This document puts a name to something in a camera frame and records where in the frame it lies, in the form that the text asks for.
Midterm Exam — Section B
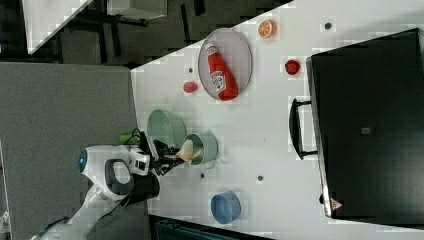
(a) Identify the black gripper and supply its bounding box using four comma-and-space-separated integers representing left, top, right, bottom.
139, 131, 184, 176

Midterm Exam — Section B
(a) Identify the peeled banana toy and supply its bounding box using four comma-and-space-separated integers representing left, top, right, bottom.
175, 140, 202, 164

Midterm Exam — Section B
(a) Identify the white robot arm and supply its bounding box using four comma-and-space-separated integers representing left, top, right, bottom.
30, 132, 183, 240

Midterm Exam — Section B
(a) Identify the green metal mug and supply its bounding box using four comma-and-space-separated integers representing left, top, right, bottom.
185, 132, 219, 170

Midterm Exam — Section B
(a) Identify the red strawberry toy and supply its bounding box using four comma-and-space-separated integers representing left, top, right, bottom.
183, 81, 198, 93

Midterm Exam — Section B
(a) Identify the blue bowl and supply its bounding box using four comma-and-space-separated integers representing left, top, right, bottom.
211, 191, 241, 224

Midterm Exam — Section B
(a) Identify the red ketchup bottle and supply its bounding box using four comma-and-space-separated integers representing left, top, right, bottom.
205, 42, 239, 101

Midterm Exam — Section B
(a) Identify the grey oval plate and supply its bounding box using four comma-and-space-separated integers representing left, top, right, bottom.
198, 28, 252, 100

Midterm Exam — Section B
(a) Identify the orange slice toy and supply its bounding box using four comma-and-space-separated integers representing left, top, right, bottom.
257, 20, 277, 38

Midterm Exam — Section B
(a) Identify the black toaster oven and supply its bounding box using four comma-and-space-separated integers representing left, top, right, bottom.
305, 28, 424, 229

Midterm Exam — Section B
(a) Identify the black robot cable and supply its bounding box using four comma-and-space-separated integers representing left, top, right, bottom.
124, 127, 148, 146

